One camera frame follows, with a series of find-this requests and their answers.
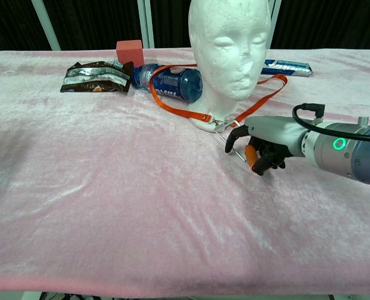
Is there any right black grey robot hand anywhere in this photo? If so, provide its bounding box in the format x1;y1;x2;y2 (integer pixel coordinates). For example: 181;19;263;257
224;115;309;177

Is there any clear badge holder metal frame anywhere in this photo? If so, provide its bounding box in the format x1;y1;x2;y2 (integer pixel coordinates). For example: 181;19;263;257
213;119;251;164

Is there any orange lanyard strap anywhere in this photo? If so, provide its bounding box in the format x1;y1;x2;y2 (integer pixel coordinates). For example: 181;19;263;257
148;63;289;128

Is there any white foam mannequin head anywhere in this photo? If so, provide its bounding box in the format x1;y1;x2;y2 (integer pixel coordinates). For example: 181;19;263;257
187;0;273;133

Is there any blue white wrapped packet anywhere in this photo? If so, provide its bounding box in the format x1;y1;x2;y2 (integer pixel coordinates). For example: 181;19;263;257
261;59;314;78

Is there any blue plastic drink bottle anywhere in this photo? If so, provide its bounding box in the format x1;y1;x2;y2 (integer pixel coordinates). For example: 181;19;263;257
131;63;204;104

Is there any pink foam cube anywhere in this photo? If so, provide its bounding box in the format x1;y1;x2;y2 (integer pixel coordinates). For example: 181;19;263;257
116;39;145;66

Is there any pink fleece table cloth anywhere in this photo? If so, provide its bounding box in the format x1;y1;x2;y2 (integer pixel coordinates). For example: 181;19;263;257
0;47;370;297

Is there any brown snack bag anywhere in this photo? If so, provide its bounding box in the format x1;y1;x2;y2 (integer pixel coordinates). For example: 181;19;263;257
59;60;135;94

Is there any black curtain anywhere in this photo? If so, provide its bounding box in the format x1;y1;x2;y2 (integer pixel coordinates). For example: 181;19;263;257
0;0;370;54

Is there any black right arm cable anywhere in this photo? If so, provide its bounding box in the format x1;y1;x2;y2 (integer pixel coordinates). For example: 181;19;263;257
291;102;370;141

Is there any white thin frame post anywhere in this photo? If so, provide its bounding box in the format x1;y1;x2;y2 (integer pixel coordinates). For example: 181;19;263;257
266;0;283;50

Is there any white double frame post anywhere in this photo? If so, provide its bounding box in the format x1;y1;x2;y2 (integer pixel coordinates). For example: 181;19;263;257
136;0;156;49

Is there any white slanted frame post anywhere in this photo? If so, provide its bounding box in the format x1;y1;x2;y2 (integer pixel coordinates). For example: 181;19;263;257
31;0;62;52

